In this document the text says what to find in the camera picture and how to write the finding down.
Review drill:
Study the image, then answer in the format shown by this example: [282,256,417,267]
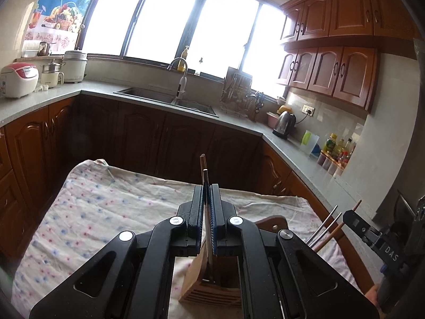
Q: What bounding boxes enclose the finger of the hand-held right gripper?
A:
[343,209,381,244]

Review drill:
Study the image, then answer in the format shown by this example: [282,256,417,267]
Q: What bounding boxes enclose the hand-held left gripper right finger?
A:
[209,183,381,319]

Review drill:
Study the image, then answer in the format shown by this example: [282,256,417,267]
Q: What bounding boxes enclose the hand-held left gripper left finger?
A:
[28,183,205,319]

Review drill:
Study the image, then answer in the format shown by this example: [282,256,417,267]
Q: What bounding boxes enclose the metal chopstick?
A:
[310,212,343,249]
[306,204,339,245]

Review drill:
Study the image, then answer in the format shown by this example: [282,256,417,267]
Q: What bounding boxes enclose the wooden utensil holder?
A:
[178,215,319,310]

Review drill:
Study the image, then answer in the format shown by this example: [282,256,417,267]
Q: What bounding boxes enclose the person's right hand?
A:
[363,284,381,307]

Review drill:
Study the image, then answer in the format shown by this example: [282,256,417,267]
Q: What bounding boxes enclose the row of condiment bottles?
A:
[318,138,358,179]

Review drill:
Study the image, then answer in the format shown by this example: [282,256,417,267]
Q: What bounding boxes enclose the green and yellow bottle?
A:
[324,133,338,155]

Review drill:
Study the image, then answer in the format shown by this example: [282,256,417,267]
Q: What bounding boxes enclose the grey kitchen counter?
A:
[0,80,399,221]

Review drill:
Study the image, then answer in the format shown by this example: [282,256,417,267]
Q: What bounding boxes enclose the wooden lower cabinets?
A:
[0,95,366,260]

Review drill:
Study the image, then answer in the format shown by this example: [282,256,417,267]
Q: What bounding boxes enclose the wooden cabinets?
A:
[0,95,366,260]
[275,0,420,112]

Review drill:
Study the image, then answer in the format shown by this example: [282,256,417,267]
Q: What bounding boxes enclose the white floral tablecloth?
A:
[11,159,362,319]

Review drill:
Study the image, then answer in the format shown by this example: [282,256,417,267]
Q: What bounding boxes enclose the pink plastic container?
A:
[266,111,283,129]

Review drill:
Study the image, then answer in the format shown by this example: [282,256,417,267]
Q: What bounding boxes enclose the steel electric kettle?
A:
[272,110,297,140]

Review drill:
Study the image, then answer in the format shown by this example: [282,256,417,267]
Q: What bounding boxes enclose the knife block with knives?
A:
[250,90,266,122]

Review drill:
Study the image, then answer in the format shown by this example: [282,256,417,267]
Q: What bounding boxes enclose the metal dish rack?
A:
[221,66,256,118]

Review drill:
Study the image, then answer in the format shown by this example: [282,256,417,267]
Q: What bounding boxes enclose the steel kitchen sink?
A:
[113,86,220,117]

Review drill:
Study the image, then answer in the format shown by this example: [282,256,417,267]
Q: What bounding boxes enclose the metal kitchen faucet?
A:
[167,57,189,99]

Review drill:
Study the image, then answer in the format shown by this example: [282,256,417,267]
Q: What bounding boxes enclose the yellow soap bottle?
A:
[177,46,190,72]

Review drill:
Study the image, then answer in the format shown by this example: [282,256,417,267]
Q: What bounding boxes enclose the wooden upper cabinets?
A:
[275,0,420,112]

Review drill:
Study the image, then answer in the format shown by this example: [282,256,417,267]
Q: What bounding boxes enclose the kitchen window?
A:
[78,0,289,98]

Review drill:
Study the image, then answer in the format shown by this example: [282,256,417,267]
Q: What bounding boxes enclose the large white rice cooker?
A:
[62,50,88,83]

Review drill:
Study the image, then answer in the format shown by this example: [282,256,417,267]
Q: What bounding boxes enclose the small white electric pot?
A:
[40,59,65,89]

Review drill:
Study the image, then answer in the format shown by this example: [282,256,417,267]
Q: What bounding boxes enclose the white and pink rice cooker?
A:
[0,62,40,98]

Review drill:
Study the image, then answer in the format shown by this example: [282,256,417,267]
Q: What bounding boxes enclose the fruit and palm wall poster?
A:
[23,0,103,52]

